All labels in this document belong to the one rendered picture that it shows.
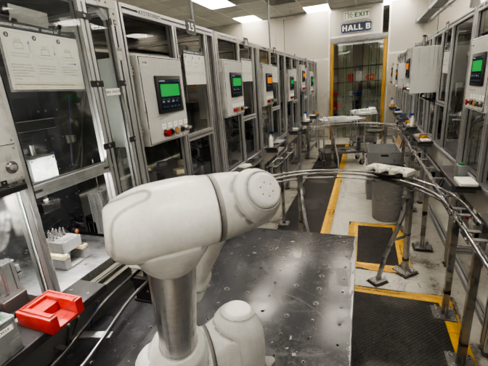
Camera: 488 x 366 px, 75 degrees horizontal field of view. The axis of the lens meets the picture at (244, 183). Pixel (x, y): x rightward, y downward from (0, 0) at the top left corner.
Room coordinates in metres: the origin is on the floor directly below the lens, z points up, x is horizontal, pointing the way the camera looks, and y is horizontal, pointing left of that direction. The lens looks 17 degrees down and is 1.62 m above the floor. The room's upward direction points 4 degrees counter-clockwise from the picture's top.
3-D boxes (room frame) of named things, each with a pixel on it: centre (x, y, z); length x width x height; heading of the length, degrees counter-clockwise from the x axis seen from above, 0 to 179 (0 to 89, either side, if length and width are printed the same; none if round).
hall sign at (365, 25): (8.64, -3.08, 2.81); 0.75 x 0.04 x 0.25; 69
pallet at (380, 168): (2.54, -1.21, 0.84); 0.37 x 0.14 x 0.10; 37
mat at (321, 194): (5.43, -1.46, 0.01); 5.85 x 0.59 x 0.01; 159
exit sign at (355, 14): (8.64, -3.08, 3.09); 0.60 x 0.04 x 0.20; 69
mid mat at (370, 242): (2.86, -1.28, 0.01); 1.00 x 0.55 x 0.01; 159
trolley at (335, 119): (6.24, -1.99, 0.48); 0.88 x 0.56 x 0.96; 87
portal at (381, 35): (8.66, -3.15, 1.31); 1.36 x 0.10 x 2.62; 69
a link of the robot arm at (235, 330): (0.84, 0.06, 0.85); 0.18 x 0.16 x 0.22; 111
